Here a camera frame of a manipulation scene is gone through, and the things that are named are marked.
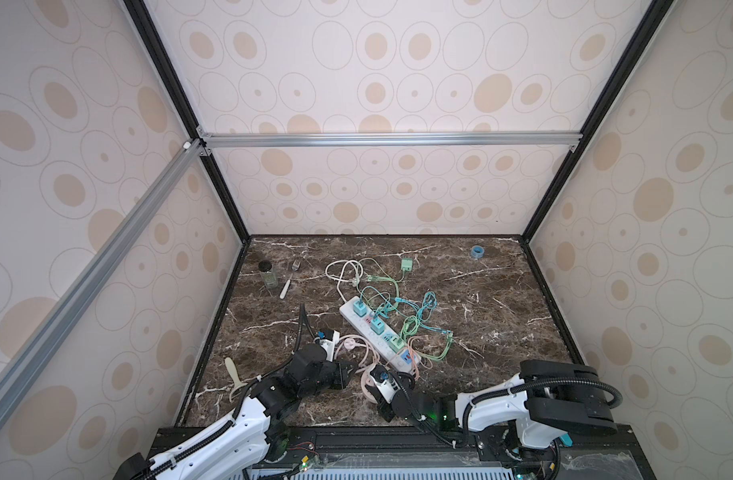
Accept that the pink charging cable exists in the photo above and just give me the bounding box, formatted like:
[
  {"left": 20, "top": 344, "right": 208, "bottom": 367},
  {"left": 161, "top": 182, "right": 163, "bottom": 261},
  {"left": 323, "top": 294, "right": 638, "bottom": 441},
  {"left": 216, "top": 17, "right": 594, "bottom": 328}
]
[{"left": 401, "top": 338, "right": 434, "bottom": 379}]

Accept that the green cable near bundle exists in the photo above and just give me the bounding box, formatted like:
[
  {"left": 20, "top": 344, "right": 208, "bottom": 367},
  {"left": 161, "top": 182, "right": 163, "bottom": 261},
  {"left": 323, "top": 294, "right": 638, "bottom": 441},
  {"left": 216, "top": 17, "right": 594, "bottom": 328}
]
[{"left": 399, "top": 314, "right": 455, "bottom": 363}]

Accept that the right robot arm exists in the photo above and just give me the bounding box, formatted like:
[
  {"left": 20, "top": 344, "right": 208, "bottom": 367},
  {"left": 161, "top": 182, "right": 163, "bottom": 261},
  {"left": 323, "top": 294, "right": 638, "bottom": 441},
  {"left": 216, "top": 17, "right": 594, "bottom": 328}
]
[{"left": 367, "top": 360, "right": 623, "bottom": 467}]

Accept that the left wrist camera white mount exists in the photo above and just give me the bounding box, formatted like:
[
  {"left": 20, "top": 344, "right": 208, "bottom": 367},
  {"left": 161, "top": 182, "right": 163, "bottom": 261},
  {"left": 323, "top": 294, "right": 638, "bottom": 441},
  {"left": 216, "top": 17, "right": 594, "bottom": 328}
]
[{"left": 316, "top": 328, "right": 340, "bottom": 362}]

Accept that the round pink power socket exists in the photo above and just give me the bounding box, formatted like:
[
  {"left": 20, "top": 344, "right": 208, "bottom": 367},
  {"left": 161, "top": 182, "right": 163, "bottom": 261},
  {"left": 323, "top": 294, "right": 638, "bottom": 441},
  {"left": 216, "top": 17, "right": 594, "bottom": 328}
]
[{"left": 360, "top": 363, "right": 386, "bottom": 404}]

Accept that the teal charger plug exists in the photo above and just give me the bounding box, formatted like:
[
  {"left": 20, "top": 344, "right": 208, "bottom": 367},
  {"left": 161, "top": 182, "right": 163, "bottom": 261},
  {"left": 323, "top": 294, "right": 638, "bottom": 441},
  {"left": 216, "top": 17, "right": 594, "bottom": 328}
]
[{"left": 352, "top": 299, "right": 370, "bottom": 317}]

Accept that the aluminium frame crossbar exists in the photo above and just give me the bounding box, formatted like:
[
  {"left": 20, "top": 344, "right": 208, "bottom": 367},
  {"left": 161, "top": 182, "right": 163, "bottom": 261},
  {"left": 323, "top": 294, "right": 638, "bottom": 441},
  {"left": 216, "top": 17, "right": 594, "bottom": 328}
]
[{"left": 202, "top": 130, "right": 583, "bottom": 150}]

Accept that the pink round socket cord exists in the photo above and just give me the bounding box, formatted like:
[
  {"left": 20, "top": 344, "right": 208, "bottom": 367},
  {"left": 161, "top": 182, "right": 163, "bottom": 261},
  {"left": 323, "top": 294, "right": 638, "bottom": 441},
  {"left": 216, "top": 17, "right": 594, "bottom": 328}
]
[{"left": 335, "top": 334, "right": 380, "bottom": 373}]

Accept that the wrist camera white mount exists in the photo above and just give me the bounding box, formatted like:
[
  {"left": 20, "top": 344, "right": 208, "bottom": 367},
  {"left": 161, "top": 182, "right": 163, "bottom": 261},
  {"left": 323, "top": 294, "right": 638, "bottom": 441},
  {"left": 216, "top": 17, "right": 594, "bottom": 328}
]
[
  {"left": 316, "top": 328, "right": 340, "bottom": 362},
  {"left": 379, "top": 370, "right": 400, "bottom": 404}
]

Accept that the teal charging cable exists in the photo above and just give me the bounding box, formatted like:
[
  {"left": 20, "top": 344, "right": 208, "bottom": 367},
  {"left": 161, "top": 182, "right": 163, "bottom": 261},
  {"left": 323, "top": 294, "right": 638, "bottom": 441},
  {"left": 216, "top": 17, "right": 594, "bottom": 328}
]
[{"left": 365, "top": 284, "right": 455, "bottom": 337}]

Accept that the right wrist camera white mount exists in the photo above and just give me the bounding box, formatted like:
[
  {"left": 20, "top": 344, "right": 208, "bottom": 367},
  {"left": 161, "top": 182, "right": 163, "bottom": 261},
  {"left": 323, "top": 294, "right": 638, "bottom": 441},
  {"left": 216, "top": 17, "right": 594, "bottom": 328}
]
[{"left": 379, "top": 370, "right": 400, "bottom": 404}]

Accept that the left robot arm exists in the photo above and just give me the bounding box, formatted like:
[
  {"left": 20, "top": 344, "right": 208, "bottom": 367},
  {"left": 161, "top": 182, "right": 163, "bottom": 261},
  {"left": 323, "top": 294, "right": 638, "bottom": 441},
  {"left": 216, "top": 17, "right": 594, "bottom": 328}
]
[{"left": 114, "top": 306, "right": 356, "bottom": 479}]

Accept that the cream spatula at edge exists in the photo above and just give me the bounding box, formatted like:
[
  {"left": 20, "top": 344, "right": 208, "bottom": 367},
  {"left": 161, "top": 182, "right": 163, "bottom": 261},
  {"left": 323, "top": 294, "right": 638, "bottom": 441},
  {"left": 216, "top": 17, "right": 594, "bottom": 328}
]
[{"left": 224, "top": 357, "right": 246, "bottom": 401}]

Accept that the green cable loop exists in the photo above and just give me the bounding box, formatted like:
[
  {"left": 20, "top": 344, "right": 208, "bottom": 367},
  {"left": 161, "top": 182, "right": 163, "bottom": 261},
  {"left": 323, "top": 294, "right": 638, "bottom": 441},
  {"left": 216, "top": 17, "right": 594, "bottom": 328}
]
[{"left": 359, "top": 256, "right": 413, "bottom": 313}]

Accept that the aluminium frame left bar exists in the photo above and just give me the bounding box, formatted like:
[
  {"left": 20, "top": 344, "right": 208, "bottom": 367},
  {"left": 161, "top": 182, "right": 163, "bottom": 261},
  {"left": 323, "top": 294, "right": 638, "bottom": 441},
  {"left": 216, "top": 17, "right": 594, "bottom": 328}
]
[{"left": 0, "top": 139, "right": 202, "bottom": 430}]

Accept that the glass spice jar black lid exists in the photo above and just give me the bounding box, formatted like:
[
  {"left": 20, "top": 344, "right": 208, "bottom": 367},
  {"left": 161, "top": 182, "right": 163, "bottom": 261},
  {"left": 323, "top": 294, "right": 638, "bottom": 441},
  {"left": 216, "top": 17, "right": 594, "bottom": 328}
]
[{"left": 258, "top": 259, "right": 278, "bottom": 291}]

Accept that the white colourful power strip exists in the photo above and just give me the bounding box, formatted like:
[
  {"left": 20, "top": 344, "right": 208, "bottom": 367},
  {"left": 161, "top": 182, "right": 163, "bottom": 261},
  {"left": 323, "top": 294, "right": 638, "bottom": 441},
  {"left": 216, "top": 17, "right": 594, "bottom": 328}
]
[{"left": 340, "top": 296, "right": 413, "bottom": 373}]

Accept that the teal handled tool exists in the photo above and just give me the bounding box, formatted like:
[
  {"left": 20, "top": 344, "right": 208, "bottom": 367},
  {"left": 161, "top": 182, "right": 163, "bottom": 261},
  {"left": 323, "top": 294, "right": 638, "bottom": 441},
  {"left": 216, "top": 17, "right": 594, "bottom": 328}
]
[{"left": 560, "top": 434, "right": 574, "bottom": 448}]

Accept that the blue tape roll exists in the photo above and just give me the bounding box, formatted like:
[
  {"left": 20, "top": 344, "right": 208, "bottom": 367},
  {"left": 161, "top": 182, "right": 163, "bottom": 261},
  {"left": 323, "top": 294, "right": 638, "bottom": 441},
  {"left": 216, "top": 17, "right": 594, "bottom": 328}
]
[{"left": 471, "top": 245, "right": 485, "bottom": 259}]

